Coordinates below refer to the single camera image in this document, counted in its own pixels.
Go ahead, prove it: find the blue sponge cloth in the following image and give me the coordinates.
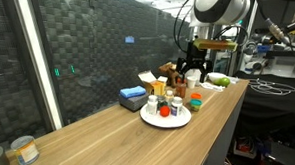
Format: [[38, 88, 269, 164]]
[[120, 86, 146, 99]]

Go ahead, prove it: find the tin can orange label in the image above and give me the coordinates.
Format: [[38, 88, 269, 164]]
[[11, 135, 39, 165]]

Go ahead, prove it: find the white pill bottle silver cap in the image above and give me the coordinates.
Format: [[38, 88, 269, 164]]
[[147, 95, 158, 115]]

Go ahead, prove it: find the white bowl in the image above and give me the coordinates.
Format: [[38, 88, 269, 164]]
[[208, 72, 227, 85]]

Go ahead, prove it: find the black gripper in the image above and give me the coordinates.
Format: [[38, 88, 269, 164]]
[[176, 41, 212, 83]]

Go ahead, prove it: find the white paper plate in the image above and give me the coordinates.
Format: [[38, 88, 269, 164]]
[[139, 104, 192, 128]]

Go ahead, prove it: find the white cloth on table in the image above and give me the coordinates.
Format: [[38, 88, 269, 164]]
[[200, 82, 225, 92]]

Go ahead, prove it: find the amber spice bottle red cap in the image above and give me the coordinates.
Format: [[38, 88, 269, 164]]
[[176, 78, 186, 98]]

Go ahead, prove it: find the white paper cup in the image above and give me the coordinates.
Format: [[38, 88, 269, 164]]
[[187, 76, 197, 88]]

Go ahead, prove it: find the brown plush moose toy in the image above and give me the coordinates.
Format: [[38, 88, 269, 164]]
[[158, 62, 179, 88]]

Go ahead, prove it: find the orange lid play-doh tub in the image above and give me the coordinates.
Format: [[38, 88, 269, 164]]
[[191, 93, 202, 100]]

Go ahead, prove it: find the yellow open cardboard box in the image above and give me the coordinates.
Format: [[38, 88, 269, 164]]
[[138, 71, 168, 95]]

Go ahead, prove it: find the small green label bottle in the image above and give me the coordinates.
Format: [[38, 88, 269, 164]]
[[157, 95, 165, 111]]

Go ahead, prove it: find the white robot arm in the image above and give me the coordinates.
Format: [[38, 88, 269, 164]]
[[176, 0, 250, 83]]

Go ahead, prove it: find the teal lid play-doh tub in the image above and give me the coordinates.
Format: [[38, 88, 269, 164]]
[[190, 99, 203, 112]]

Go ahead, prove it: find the white coiled cable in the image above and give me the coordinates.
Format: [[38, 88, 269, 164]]
[[247, 77, 295, 97]]

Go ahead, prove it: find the clear bottle green label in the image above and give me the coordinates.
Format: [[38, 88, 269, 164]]
[[165, 90, 174, 106]]

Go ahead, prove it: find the white bottle blue label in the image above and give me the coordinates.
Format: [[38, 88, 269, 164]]
[[171, 97, 183, 116]]

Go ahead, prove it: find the green apple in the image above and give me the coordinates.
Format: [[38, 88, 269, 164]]
[[215, 77, 231, 87]]

